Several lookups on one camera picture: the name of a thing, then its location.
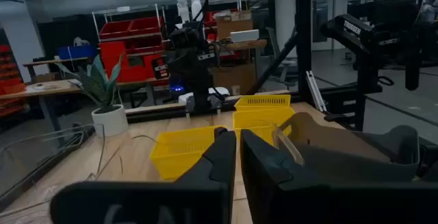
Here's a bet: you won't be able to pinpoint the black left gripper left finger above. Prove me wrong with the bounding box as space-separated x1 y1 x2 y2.
49 127 237 224

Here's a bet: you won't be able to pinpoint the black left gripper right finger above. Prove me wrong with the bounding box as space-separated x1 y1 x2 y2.
240 129 438 224

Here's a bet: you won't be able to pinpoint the yellow plastic slotted basket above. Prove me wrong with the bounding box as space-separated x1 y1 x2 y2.
232 94 296 147
149 125 229 181

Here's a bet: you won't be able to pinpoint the white metal shelf rack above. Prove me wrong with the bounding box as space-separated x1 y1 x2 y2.
91 3 169 84

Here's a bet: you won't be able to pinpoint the red shelf bins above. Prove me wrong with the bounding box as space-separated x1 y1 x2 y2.
0 44 27 118

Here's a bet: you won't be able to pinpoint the red plastic bin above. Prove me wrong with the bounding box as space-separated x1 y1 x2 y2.
99 20 133 40
128 16 164 36

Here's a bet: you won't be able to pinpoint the brown cardboard box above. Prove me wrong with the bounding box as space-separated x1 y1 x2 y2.
214 9 255 42

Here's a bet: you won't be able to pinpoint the red stacked storage bins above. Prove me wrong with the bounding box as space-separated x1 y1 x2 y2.
99 36 170 84

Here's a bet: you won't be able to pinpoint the white rectangular box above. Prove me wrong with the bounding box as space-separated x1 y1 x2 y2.
229 29 260 44

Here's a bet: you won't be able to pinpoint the large cardboard box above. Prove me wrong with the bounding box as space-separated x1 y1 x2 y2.
209 64 258 97

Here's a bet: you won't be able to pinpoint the green potted plant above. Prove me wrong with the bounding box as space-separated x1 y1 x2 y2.
56 53 124 114

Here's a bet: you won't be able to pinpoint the silver aluminium extrusion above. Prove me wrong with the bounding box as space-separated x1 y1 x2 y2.
305 70 328 113

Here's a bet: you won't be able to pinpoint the blue plastic bin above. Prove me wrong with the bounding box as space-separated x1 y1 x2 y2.
57 45 99 61

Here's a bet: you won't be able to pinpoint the white round plant pot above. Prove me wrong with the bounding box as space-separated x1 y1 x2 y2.
91 104 129 138

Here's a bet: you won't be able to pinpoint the wooden desk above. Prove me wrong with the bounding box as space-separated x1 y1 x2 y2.
0 78 85 132

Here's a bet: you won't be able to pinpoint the black table edge rail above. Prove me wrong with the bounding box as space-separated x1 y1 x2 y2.
125 97 302 124

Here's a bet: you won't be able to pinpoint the black diagonal frame brace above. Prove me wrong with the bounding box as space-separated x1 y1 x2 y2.
245 32 298 97

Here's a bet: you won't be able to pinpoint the thin grey cables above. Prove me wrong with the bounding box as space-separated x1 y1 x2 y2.
0 123 159 218

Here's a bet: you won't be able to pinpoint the black vertical frame post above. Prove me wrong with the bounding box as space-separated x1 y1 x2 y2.
295 0 313 105

